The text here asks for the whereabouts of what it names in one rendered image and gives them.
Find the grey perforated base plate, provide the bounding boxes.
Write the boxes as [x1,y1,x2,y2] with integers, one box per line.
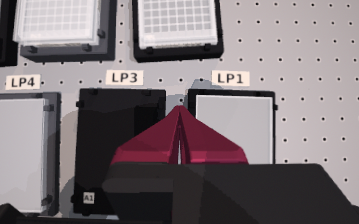
[0,0,359,219]

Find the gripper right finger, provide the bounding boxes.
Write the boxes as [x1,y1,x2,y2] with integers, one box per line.
[180,105,249,164]

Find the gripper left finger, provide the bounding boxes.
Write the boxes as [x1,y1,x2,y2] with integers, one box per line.
[110,105,180,165]

